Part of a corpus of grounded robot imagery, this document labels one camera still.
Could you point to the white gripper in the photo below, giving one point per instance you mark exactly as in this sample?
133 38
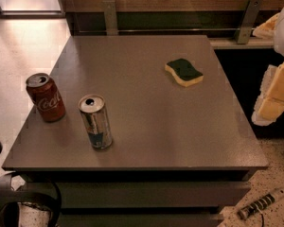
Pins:
270 103

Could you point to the yellow sponge with green top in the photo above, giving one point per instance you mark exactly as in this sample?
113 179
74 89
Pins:
184 72

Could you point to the silver blue energy drink can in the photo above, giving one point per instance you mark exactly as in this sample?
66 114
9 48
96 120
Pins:
94 115

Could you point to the red coke can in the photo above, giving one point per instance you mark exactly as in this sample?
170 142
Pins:
45 95

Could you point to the white power strip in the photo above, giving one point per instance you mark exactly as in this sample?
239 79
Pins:
261 204

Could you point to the grey drawer cabinet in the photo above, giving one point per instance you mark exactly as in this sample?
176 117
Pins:
179 154

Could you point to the right metal wall bracket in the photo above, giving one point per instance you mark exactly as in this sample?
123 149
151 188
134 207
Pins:
243 33

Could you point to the metal wall bracket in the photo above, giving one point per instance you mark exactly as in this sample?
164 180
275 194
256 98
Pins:
243 33
110 17

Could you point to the left metal wall bracket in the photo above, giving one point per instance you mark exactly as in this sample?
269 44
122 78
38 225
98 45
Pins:
110 17

